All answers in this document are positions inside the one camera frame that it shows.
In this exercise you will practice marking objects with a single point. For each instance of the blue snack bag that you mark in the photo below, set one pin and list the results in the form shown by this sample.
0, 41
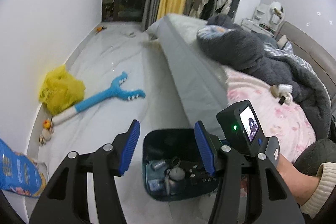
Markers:
21, 174

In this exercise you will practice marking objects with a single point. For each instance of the white dressing table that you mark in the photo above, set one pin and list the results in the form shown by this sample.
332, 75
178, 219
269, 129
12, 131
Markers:
259, 22

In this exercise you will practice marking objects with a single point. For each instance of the blue white patterned duvet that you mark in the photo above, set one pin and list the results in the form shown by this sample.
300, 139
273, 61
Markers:
287, 50

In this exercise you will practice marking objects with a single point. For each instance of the cream knit sleeve cuff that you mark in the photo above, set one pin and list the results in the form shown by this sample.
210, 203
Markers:
327, 180

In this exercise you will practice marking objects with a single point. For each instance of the cardboard tape roll core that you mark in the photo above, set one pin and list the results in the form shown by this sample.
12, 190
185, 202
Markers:
275, 91

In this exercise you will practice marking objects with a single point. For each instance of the white sock ball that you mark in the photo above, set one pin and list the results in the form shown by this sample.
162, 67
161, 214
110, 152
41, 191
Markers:
287, 98
176, 174

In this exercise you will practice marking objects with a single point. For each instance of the right hand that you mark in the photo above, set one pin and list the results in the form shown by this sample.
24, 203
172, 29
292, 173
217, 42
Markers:
300, 185

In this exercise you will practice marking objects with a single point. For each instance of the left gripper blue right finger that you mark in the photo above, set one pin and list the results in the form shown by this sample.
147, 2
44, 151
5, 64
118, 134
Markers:
204, 148

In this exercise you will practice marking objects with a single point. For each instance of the dark teal trash bin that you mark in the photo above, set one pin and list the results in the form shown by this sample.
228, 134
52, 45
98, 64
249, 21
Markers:
179, 148

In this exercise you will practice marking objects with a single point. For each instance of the blue plush slingshot toy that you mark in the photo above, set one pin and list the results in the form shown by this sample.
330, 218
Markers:
114, 90

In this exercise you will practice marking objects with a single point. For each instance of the blue tissue packet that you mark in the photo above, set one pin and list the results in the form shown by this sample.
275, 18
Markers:
155, 185

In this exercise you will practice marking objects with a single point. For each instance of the grey mattress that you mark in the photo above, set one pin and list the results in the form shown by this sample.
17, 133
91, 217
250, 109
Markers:
200, 82

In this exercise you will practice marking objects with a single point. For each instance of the orange black floor item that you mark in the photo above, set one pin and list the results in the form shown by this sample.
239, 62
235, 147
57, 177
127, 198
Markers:
100, 29

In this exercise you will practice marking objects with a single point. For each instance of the round vanity mirror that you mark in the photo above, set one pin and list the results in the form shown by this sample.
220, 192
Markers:
275, 13

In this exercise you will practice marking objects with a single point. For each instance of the yellow plastic bag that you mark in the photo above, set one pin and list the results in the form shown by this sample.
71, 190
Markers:
60, 90

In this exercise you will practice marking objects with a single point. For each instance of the small duck keychain toys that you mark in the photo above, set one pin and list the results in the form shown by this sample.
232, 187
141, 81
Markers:
47, 131

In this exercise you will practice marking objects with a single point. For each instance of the dark grey fleece blanket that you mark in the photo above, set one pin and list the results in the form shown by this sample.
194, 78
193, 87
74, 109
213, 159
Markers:
230, 45

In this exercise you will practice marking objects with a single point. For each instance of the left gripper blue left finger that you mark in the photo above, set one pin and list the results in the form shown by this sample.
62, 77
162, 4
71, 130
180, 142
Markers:
128, 142

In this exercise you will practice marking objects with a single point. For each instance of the pink cartoon print blanket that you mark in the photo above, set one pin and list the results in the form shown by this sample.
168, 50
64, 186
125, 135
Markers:
287, 122

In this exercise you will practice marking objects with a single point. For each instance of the black tape roll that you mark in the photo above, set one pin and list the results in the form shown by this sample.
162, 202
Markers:
282, 100

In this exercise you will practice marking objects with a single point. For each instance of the grey upholstered headboard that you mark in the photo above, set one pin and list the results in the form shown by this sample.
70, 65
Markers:
307, 48

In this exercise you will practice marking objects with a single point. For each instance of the white floor slipper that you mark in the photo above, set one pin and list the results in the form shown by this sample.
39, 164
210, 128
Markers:
130, 34

